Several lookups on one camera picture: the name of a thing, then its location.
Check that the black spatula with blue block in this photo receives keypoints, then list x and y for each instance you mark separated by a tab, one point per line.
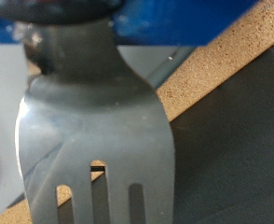
96	124

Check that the silver toaster oven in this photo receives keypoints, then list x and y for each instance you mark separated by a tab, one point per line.
3	93

